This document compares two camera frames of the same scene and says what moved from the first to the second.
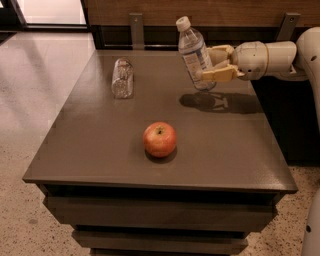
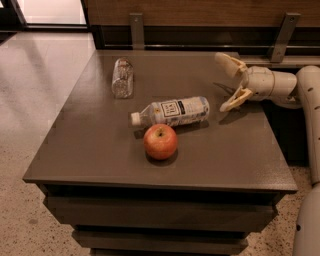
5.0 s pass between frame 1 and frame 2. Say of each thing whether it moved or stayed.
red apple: stayed
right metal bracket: stayed
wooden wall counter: stayed
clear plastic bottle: stayed
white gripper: moved
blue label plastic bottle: moved
